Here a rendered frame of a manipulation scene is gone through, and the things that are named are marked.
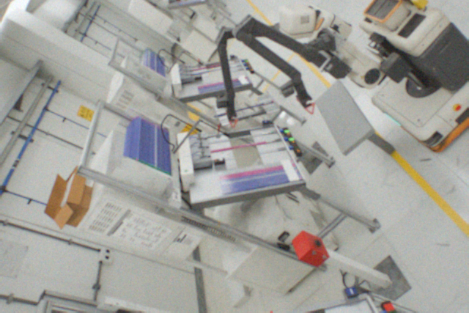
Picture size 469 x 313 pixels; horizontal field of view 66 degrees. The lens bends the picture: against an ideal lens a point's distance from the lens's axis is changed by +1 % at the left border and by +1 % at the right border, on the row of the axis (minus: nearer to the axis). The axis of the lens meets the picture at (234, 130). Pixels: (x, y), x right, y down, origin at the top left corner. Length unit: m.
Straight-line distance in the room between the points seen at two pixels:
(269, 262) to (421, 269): 0.96
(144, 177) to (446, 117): 1.85
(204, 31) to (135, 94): 3.73
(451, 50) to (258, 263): 1.81
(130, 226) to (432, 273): 1.78
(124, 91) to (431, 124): 2.43
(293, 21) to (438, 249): 1.57
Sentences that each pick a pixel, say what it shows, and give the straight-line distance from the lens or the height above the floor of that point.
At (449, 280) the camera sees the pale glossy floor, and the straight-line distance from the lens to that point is 2.48.
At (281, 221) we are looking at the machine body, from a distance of 2.46.
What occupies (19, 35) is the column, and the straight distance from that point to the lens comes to 5.44.
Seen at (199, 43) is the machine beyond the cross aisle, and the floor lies 0.38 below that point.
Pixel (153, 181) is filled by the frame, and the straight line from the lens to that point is 2.19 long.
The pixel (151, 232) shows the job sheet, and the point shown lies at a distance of 2.32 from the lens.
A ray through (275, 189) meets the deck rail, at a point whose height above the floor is 0.85.
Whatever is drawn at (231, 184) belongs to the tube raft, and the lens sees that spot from 2.26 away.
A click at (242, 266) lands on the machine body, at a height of 0.59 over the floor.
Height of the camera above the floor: 2.20
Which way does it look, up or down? 27 degrees down
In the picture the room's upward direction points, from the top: 60 degrees counter-clockwise
